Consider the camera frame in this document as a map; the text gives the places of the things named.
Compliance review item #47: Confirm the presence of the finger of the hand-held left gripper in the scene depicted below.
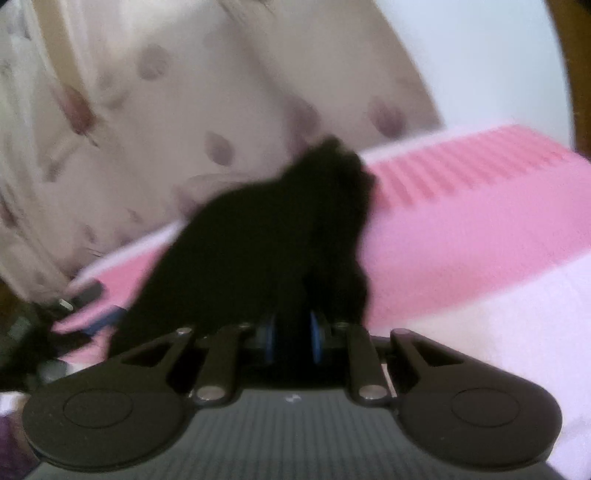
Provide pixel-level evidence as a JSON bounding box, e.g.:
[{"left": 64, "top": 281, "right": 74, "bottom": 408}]
[
  {"left": 65, "top": 281, "right": 105, "bottom": 306},
  {"left": 69, "top": 305, "right": 127, "bottom": 340}
]

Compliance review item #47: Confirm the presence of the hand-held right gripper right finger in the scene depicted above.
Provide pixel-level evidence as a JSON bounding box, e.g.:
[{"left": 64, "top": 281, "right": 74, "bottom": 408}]
[{"left": 308, "top": 310, "right": 465, "bottom": 408}]

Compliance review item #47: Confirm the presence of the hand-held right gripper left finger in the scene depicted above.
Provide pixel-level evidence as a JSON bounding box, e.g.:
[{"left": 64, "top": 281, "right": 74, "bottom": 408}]
[{"left": 109, "top": 312, "right": 279, "bottom": 408}]

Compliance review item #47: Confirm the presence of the black rose print t-shirt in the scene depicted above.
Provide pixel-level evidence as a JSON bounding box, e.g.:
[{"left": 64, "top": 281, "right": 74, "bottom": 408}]
[{"left": 108, "top": 136, "right": 378, "bottom": 359}]

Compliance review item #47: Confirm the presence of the purple cloth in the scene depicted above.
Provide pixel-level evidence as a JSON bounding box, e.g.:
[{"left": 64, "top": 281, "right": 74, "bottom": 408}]
[{"left": 0, "top": 413, "right": 35, "bottom": 469}]

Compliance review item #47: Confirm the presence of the pink checked blanket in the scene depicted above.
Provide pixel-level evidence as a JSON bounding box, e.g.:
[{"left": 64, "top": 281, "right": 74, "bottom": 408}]
[{"left": 0, "top": 121, "right": 591, "bottom": 480}]

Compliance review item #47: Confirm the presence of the beige leaf print curtain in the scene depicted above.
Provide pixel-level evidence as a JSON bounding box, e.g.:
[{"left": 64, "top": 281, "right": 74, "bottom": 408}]
[{"left": 0, "top": 0, "right": 444, "bottom": 289}]

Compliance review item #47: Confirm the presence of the brown wooden frame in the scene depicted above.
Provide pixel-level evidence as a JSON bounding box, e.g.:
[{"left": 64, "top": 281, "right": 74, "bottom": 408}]
[{"left": 545, "top": 0, "right": 591, "bottom": 163}]

